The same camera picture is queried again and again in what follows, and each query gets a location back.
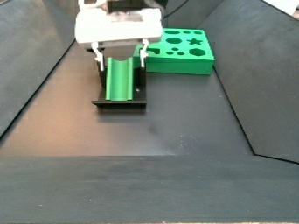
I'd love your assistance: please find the green arch object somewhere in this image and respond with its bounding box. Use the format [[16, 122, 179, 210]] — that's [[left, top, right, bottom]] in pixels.
[[106, 58, 134, 101]]

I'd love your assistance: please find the green shape sorter block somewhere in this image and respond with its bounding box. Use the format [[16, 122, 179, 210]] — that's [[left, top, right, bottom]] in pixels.
[[146, 28, 215, 75]]

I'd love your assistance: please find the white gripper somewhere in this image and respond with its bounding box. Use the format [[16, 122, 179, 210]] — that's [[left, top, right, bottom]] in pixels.
[[75, 0, 165, 71]]

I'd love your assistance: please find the black angled fixture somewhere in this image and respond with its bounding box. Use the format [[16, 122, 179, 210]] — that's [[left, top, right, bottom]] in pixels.
[[92, 60, 147, 107]]

